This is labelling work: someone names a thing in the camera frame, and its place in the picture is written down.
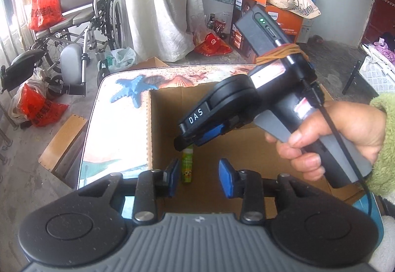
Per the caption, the green cartoon tube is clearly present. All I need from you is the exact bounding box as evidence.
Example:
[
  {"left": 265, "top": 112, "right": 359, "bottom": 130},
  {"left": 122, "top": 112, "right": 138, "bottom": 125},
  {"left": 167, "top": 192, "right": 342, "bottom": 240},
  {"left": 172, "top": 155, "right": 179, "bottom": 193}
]
[{"left": 181, "top": 146, "right": 194, "bottom": 183}]

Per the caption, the green fuzzy sleeve forearm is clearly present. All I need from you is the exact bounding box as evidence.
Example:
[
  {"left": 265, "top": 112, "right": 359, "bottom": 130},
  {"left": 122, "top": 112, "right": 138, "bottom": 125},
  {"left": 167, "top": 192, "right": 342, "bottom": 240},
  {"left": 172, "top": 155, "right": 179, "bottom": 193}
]
[{"left": 368, "top": 93, "right": 394, "bottom": 204}]

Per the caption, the person's right hand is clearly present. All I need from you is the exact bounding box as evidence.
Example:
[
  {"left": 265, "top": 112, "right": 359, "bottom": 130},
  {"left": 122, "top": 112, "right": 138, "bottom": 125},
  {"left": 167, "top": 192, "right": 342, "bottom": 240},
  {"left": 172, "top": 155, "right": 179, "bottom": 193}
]
[{"left": 264, "top": 100, "right": 388, "bottom": 183}]

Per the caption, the brown cardboard box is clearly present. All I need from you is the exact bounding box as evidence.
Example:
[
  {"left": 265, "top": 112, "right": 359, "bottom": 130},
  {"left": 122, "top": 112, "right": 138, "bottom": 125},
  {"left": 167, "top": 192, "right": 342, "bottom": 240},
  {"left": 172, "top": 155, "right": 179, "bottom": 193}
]
[{"left": 146, "top": 80, "right": 368, "bottom": 220}]

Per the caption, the white water dispenser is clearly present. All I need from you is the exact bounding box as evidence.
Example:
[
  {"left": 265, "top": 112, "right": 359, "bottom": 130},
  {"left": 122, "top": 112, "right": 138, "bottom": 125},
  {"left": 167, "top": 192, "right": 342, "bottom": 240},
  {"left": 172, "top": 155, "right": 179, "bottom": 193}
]
[{"left": 296, "top": 19, "right": 313, "bottom": 43}]

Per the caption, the red snack bag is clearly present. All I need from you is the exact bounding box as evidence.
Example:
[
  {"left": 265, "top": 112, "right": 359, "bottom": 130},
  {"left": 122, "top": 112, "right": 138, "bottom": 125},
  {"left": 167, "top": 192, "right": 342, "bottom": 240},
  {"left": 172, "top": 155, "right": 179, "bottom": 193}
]
[{"left": 194, "top": 33, "right": 232, "bottom": 57}]

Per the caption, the small wooden stool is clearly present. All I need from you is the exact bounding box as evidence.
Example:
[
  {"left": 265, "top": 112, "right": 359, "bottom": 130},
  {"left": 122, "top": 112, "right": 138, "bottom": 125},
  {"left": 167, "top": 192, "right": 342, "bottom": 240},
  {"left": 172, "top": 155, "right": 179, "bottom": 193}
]
[{"left": 38, "top": 114, "right": 88, "bottom": 172}]

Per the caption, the bed with white bedding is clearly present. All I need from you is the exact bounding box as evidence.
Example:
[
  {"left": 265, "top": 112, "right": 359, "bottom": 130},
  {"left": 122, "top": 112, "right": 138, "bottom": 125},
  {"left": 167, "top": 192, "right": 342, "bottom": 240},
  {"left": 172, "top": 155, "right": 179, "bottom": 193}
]
[{"left": 342, "top": 44, "right": 394, "bottom": 95}]

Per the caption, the orange Philips appliance box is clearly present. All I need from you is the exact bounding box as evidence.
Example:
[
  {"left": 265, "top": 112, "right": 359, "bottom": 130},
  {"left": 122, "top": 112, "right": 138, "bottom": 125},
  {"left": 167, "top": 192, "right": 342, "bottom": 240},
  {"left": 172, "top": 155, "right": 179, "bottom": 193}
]
[{"left": 229, "top": 0, "right": 302, "bottom": 63}]

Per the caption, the red plastic bag on floor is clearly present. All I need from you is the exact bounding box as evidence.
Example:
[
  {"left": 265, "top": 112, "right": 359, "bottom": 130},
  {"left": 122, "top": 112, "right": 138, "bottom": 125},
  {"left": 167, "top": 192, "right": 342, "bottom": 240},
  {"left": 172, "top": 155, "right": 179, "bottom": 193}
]
[{"left": 8, "top": 81, "right": 69, "bottom": 127}]

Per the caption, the white curtain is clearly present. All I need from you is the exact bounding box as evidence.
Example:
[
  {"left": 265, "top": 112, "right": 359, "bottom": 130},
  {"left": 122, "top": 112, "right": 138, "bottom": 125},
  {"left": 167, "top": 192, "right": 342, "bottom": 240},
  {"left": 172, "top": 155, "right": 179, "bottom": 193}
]
[{"left": 125, "top": 0, "right": 203, "bottom": 62}]

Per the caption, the folding wheelchair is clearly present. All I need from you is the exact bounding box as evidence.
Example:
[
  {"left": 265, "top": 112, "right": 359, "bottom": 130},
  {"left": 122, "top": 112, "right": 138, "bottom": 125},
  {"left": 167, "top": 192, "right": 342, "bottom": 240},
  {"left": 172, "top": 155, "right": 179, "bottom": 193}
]
[{"left": 1, "top": 0, "right": 124, "bottom": 97}]

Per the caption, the red plastic bag on wheelchair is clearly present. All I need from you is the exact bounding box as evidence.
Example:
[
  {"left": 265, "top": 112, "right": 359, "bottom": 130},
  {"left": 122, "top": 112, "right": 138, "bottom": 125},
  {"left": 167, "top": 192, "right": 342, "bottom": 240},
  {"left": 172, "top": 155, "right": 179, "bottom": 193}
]
[{"left": 29, "top": 0, "right": 64, "bottom": 32}]

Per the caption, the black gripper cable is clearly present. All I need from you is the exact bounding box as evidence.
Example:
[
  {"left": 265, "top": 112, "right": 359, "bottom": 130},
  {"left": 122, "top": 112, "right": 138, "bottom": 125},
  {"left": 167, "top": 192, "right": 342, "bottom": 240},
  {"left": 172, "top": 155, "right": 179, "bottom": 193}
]
[{"left": 300, "top": 79, "right": 374, "bottom": 220}]

